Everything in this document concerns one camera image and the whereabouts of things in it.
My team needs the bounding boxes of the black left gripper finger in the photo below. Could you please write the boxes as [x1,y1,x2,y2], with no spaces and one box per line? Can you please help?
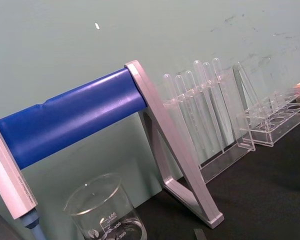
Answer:
[193,227,207,240]

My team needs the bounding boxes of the black table cloth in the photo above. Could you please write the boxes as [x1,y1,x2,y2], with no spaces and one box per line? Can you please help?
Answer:
[129,96,300,240]

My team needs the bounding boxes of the clear acrylic test tube rack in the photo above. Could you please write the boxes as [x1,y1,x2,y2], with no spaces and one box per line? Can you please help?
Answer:
[161,61,257,185]

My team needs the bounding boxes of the clear glass beaker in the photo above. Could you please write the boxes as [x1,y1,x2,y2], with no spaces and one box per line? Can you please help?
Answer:
[63,172,148,240]

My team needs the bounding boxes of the low acrylic rack with holes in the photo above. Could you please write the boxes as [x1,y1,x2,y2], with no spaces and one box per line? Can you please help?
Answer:
[236,88,300,148]

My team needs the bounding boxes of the clear plastic test tube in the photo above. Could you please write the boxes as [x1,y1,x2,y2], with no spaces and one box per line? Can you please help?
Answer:
[162,73,191,161]
[192,59,223,151]
[202,61,231,149]
[211,57,238,146]
[174,74,203,158]
[184,70,216,154]

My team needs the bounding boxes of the blue pipette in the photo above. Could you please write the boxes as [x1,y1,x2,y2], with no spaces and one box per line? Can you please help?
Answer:
[19,208,42,240]

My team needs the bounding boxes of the blue and silver pipette stand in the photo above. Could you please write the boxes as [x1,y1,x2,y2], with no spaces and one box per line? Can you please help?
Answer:
[0,59,225,240]

